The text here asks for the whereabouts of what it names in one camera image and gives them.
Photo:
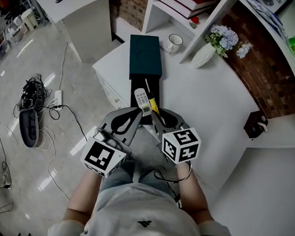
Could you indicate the stack of red books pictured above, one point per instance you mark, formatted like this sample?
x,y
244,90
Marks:
x,y
176,7

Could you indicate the dark teal box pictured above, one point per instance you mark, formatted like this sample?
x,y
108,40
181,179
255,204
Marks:
x,y
145,55

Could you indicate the white ribbed vase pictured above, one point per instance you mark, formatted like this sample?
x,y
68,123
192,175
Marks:
x,y
202,56

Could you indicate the small red flower ornament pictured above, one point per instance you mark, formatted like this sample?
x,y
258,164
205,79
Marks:
x,y
194,21

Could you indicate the person's left forearm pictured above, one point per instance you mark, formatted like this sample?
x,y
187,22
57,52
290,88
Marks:
x,y
83,196

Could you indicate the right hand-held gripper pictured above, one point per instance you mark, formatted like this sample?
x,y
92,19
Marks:
x,y
180,147

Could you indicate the white trash bin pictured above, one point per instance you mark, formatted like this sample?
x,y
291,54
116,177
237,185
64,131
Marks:
x,y
29,19

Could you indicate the white remote control with display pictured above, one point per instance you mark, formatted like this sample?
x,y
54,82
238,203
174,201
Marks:
x,y
263,124

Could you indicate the black power adapter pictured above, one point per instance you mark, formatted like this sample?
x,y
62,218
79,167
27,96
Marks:
x,y
7,186

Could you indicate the brown wooden organizer box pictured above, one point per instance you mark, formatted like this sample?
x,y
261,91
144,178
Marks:
x,y
251,124

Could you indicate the white desk with drawers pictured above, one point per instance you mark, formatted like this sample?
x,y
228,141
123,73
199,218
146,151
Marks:
x,y
200,105

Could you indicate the white power strip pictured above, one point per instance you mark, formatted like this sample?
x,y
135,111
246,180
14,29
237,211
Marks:
x,y
58,97

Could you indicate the person's blue jeans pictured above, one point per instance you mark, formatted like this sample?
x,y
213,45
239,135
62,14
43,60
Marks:
x,y
119,173

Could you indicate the blue white papers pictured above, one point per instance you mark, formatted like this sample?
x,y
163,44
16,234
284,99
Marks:
x,y
268,15

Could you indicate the white mug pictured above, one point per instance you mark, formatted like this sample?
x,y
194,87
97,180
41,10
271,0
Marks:
x,y
174,45

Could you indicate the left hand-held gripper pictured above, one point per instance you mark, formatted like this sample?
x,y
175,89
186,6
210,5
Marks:
x,y
97,157

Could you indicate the yellow screwdriver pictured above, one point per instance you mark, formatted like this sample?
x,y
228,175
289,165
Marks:
x,y
153,101

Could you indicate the white shelf unit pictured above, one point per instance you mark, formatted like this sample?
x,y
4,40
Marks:
x,y
205,28

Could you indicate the person's white t-shirt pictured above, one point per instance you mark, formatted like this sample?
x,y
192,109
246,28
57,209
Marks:
x,y
142,207

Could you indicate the blue artificial flowers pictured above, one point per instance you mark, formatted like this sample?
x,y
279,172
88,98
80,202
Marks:
x,y
227,37

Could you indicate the clear plastic storage bins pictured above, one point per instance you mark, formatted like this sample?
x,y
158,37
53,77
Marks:
x,y
15,30

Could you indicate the left hand-held gripper grey camera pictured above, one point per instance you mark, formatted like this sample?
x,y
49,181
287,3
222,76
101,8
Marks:
x,y
101,135

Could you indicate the white side table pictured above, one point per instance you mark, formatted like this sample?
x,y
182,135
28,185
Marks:
x,y
77,1

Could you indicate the person's right forearm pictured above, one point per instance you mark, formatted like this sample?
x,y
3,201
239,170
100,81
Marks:
x,y
195,197

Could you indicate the black box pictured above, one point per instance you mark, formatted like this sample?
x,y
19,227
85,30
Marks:
x,y
139,83

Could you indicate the grey oval floor device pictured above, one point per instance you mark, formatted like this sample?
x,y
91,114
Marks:
x,y
24,130

